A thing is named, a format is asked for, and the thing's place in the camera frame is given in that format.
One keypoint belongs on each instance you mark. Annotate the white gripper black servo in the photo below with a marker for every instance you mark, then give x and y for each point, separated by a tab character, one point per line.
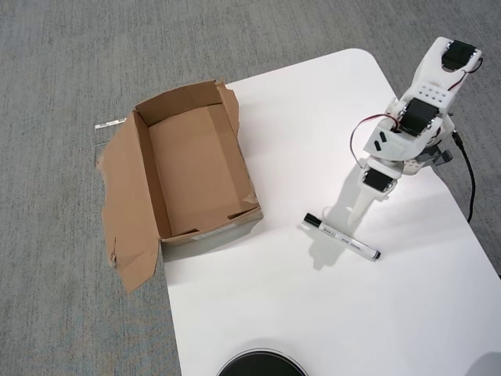
376	181

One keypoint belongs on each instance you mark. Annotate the white marker pen black cap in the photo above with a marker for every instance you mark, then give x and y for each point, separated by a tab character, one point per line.
340	235

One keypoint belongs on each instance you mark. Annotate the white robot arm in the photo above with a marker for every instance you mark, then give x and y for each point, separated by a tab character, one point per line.
430	92

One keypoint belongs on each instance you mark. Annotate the open brown cardboard box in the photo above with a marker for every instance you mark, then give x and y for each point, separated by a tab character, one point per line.
188	164

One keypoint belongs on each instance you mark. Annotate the grey table clamp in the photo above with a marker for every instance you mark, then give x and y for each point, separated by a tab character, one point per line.
438	158

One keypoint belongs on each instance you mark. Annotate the black round object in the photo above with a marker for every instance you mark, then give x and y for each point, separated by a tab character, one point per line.
262	364

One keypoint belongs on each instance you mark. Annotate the clear plastic strip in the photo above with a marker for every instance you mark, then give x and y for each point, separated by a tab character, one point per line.
109	124

